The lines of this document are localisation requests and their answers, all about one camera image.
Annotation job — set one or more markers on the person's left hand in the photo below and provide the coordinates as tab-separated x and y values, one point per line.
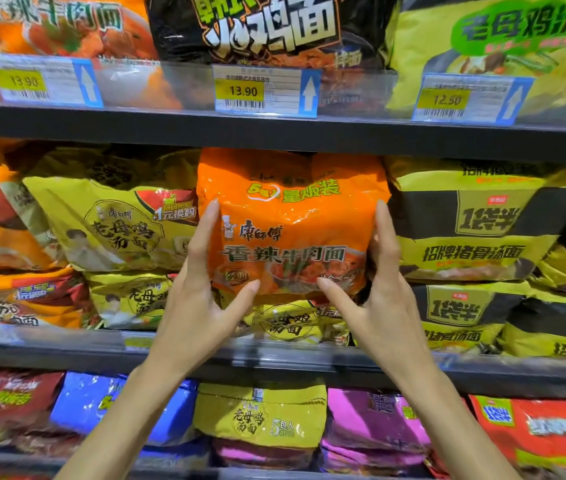
190	319

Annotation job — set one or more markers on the person's right hand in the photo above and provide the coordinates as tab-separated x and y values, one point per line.
393	324

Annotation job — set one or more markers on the person's right thumb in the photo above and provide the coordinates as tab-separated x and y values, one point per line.
338	297

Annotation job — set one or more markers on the person's left thumb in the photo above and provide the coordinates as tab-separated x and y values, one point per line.
240	300

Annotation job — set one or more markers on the orange beef noodle multipack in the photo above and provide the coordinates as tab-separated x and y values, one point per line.
293	219

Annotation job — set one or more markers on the person's left forearm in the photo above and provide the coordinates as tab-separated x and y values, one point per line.
123	424

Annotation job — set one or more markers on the person's right forearm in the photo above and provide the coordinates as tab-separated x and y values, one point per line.
455	429

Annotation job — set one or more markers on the yellow chicken noodle pack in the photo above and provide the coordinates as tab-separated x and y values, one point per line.
288	322
130	299
263	417
113	224

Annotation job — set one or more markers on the pink noodle pack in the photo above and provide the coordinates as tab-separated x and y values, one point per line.
368	462
373	419
263	454

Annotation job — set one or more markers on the blue noodle pack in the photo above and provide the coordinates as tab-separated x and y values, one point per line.
178	454
83	402

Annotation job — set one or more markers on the dark metal shelf board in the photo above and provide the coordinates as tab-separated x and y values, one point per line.
8	464
283	134
63	352

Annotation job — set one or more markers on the white and blue price tag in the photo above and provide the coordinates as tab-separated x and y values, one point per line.
265	89
470	99
43	79

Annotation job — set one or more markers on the bright red noodle pack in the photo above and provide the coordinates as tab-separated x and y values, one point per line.
547	434

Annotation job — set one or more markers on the dark red noodle pack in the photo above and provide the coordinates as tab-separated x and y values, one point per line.
8	397

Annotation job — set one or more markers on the yellow noodle pack green label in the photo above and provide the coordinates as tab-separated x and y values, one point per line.
502	39

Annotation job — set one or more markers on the orange noodle pack with bowl picture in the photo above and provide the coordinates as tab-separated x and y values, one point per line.
58	24

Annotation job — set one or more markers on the clear plastic shelf rail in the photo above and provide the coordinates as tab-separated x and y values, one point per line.
153	84

